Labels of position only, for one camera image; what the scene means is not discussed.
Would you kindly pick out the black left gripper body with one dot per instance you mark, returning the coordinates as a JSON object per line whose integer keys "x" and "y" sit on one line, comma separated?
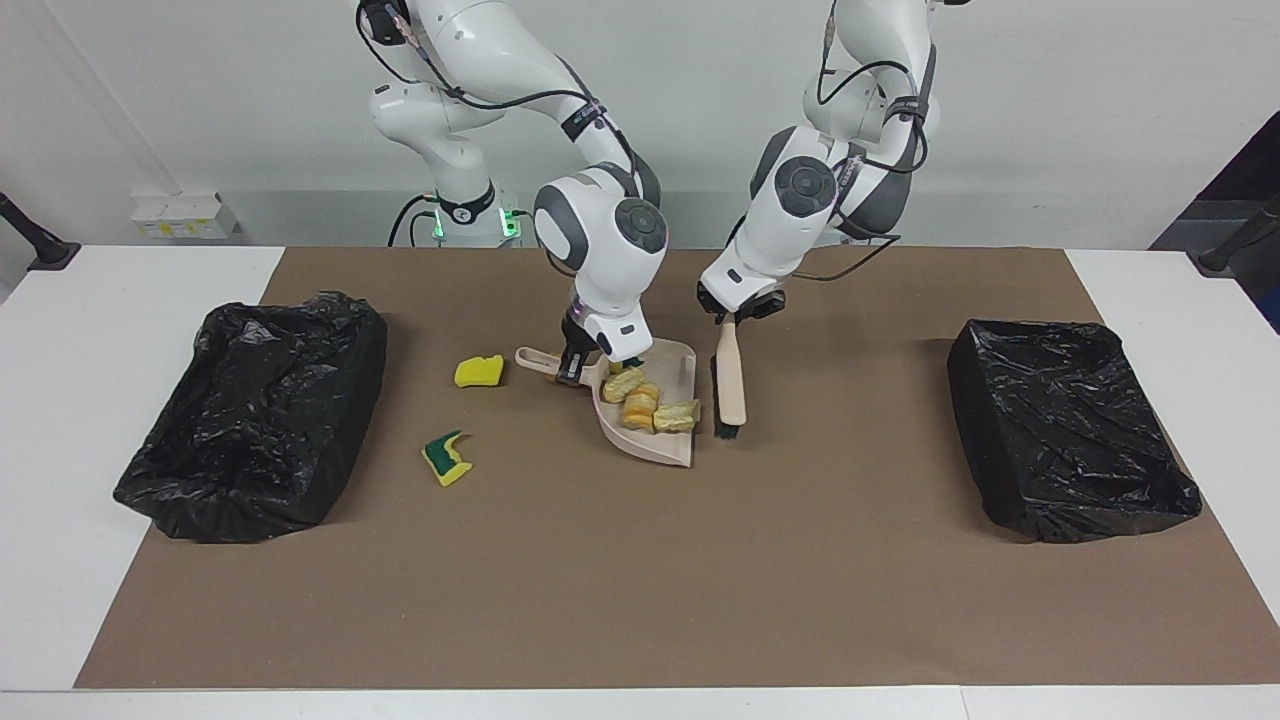
{"x": 766, "y": 303}

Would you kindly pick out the large yellow sponge piece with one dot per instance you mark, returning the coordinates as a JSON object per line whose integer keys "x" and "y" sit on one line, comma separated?
{"x": 480, "y": 372}

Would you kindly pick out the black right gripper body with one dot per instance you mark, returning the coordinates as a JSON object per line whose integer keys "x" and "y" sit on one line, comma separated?
{"x": 579, "y": 349}

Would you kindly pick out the beige toy pastry piece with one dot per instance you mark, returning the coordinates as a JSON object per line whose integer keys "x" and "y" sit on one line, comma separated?
{"x": 622, "y": 385}
{"x": 676, "y": 415}
{"x": 640, "y": 408}

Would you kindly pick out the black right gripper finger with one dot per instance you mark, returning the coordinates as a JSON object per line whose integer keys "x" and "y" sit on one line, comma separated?
{"x": 569, "y": 374}

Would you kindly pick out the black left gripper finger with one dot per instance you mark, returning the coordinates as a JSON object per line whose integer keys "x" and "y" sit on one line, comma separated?
{"x": 727, "y": 314}

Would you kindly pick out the beige hand brush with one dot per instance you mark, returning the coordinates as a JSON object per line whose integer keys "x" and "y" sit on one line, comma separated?
{"x": 732, "y": 385}

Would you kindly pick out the green and yellow scouring sponge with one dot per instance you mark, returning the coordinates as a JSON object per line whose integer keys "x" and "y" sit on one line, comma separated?
{"x": 447, "y": 462}

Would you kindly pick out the brown paper table mat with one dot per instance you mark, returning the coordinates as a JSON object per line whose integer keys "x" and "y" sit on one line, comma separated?
{"x": 600, "y": 600}

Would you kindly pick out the black bag-lined bin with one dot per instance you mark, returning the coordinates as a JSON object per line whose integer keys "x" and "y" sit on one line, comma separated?
{"x": 250, "y": 430}
{"x": 1070, "y": 430}

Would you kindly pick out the beige plastic dustpan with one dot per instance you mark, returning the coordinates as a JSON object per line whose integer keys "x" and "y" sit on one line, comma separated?
{"x": 655, "y": 450}

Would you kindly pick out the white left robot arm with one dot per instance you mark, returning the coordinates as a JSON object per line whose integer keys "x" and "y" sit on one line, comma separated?
{"x": 880, "y": 50}

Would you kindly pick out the white wall socket box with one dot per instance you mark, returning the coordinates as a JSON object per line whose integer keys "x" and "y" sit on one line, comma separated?
{"x": 185, "y": 215}

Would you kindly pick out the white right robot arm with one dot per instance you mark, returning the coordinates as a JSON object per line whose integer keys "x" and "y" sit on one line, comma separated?
{"x": 470, "y": 50}

